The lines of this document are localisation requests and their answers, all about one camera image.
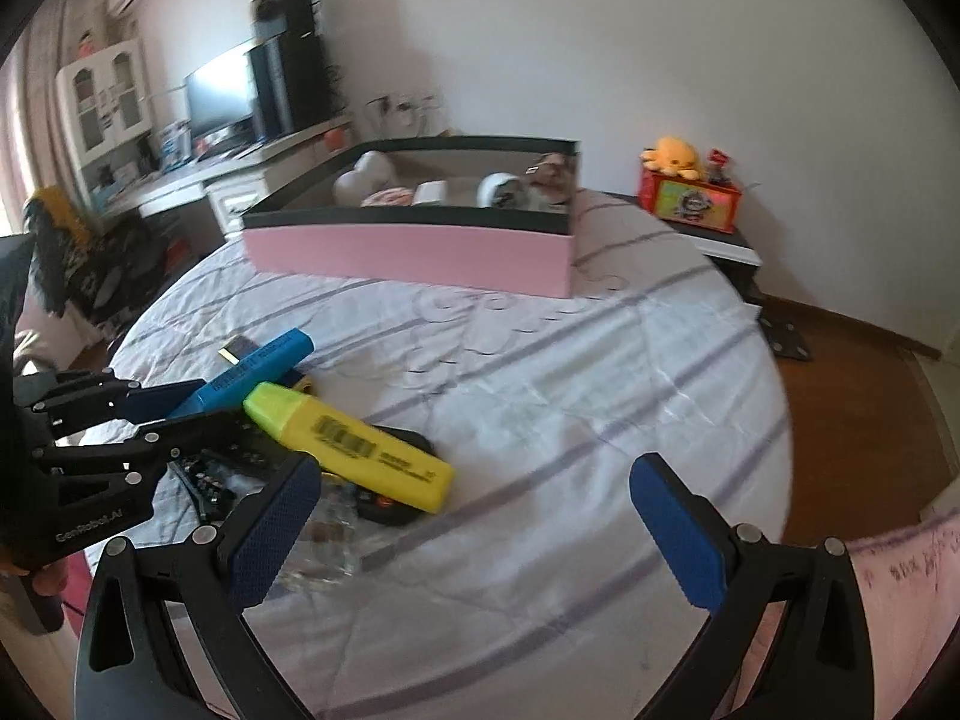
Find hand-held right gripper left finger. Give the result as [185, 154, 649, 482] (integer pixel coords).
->
[73, 453, 323, 720]

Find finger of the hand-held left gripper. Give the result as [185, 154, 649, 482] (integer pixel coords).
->
[13, 369, 215, 428]
[30, 409, 252, 500]

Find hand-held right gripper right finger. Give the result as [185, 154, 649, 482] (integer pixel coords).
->
[628, 453, 877, 720]

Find clear plastic container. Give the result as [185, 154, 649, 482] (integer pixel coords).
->
[274, 476, 398, 601]

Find blue highlighter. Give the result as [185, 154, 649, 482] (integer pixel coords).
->
[169, 328, 313, 421]

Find yellow highlighter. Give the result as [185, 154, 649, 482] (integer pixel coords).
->
[243, 382, 457, 515]

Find pink storage box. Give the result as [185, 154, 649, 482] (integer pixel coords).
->
[241, 136, 583, 299]

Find white charger plug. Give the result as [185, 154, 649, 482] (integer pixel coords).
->
[414, 178, 481, 206]

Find rose gold metal cup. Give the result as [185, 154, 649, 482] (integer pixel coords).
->
[525, 153, 578, 203]

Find white round gadget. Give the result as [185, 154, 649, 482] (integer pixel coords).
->
[478, 172, 530, 209]

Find person's left hand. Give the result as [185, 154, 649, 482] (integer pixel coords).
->
[0, 556, 70, 602]

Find black metal stand foot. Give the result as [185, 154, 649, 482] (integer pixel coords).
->
[757, 315, 815, 362]

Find white desk with drawers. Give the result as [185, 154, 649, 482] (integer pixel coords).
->
[86, 116, 353, 241]

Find pink quilt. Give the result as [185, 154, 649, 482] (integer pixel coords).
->
[735, 510, 960, 720]

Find blue and white box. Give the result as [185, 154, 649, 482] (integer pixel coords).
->
[154, 124, 188, 166]

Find black and white low cabinet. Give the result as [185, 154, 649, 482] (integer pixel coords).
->
[600, 191, 764, 301]

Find white glass-door cabinet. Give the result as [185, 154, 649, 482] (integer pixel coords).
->
[56, 37, 155, 166]

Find black computer monitor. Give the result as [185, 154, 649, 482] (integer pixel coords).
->
[184, 41, 260, 142]

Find beige curtain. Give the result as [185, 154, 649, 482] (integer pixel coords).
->
[0, 15, 113, 241]

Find red toy box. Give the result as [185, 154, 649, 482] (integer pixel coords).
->
[637, 165, 745, 233]

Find black computer tower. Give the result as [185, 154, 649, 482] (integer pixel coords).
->
[247, 34, 335, 137]

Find orange octopus plush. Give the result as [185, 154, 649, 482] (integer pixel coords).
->
[641, 136, 706, 181]

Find black speaker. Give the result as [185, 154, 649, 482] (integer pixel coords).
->
[251, 0, 316, 42]

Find white wall sockets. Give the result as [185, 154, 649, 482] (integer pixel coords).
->
[367, 90, 443, 117]

